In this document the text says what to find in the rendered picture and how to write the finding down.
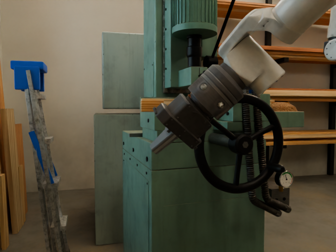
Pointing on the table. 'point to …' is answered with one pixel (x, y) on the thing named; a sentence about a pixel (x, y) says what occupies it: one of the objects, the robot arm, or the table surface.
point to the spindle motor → (194, 18)
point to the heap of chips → (283, 107)
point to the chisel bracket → (189, 75)
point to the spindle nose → (194, 50)
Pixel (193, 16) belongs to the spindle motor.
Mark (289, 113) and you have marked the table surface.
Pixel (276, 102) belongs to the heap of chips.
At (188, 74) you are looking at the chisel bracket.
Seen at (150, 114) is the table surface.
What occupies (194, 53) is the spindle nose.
